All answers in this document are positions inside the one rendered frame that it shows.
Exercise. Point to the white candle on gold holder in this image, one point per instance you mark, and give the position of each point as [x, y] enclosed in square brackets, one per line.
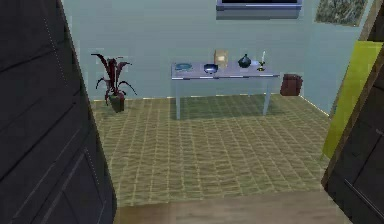
[262, 62]

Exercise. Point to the blue flat plate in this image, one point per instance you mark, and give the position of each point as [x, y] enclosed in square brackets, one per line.
[183, 66]

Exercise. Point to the dark blue bowl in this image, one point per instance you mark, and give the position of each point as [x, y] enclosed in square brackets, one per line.
[210, 68]

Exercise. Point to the pale blue table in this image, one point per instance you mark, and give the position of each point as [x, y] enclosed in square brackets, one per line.
[223, 74]

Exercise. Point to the tan cardboard box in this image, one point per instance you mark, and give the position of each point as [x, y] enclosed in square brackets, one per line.
[221, 58]

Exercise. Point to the dark teal round vase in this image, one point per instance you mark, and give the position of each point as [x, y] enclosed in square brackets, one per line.
[244, 61]

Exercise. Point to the dark red house plant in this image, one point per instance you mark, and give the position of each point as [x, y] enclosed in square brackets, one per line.
[113, 80]

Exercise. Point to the black panelled room door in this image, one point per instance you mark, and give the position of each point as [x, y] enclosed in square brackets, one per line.
[43, 126]

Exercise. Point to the yellow-green room door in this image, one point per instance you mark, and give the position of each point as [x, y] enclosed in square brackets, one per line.
[352, 96]

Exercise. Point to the black cupboard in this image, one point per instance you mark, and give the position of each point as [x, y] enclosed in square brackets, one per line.
[361, 160]

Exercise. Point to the wall television set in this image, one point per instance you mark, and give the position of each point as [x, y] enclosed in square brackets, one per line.
[259, 4]

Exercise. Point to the framed wall picture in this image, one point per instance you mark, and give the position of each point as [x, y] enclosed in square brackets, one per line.
[340, 11]

